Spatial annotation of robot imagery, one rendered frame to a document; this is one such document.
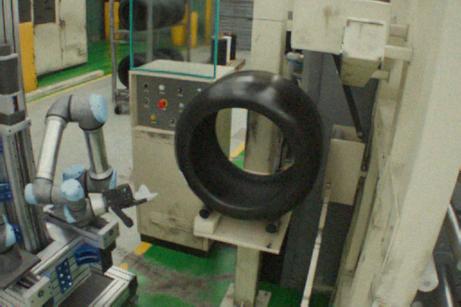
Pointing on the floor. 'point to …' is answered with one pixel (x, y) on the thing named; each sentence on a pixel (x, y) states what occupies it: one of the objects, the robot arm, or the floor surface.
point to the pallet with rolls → (225, 57)
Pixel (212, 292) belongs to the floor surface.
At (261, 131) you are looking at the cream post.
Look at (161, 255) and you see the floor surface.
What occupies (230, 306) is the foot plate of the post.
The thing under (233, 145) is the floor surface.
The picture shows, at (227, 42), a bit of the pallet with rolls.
